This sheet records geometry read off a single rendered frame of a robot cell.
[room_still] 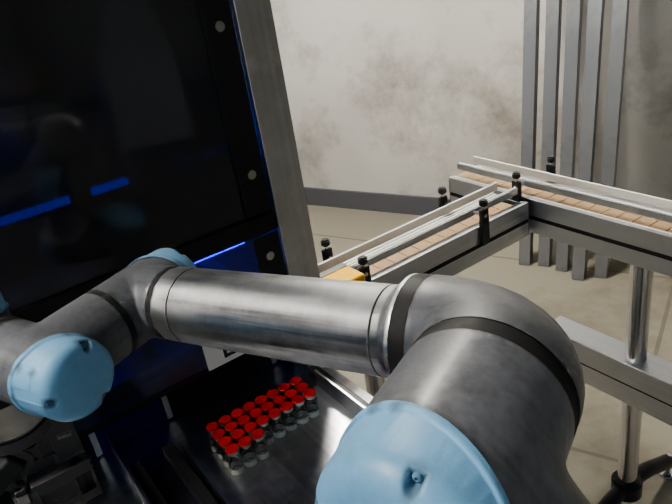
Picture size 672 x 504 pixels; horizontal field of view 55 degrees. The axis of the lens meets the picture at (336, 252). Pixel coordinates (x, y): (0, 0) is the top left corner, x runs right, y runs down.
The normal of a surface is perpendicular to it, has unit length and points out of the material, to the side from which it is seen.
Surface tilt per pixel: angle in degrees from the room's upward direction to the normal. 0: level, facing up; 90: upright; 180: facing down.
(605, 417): 0
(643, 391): 90
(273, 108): 90
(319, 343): 79
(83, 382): 91
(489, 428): 32
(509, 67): 90
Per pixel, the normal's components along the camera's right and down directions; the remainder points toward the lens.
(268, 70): 0.58, 0.28
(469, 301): -0.32, -0.91
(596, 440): -0.14, -0.89
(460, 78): -0.51, 0.44
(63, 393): 0.86, 0.13
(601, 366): -0.80, 0.36
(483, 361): 0.04, -0.84
